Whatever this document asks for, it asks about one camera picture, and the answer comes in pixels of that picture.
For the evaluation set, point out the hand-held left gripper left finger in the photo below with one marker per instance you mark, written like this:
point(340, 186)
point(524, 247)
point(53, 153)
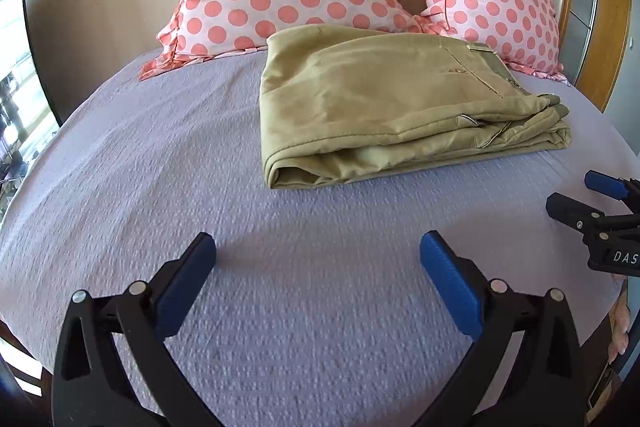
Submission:
point(184, 283)

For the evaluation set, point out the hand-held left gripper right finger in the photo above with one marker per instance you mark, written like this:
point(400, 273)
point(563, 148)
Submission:
point(447, 283)

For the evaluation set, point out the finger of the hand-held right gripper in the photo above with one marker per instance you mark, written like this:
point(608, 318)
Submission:
point(606, 183)
point(567, 207)

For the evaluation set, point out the khaki pants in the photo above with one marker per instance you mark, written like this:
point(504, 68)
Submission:
point(380, 107)

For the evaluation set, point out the lavender textured bedspread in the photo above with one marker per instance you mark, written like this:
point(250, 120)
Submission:
point(310, 227)

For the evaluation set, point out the wooden wardrobe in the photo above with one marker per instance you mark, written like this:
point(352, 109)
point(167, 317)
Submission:
point(617, 22)

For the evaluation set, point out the dark framed window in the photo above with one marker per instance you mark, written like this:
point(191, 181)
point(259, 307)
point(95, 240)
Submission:
point(22, 107)

